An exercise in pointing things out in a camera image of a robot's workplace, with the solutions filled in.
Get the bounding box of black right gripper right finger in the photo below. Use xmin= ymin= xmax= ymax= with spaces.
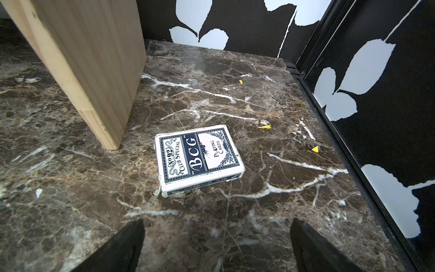
xmin=290 ymin=218 xmax=362 ymax=272

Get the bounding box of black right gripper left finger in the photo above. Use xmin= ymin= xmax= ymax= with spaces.
xmin=73 ymin=219 xmax=146 ymax=272

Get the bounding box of wooden two-tier shelf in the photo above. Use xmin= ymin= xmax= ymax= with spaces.
xmin=2 ymin=1 xmax=147 ymax=150

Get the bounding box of blue playing card box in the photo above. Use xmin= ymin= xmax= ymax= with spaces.
xmin=154 ymin=125 xmax=246 ymax=198

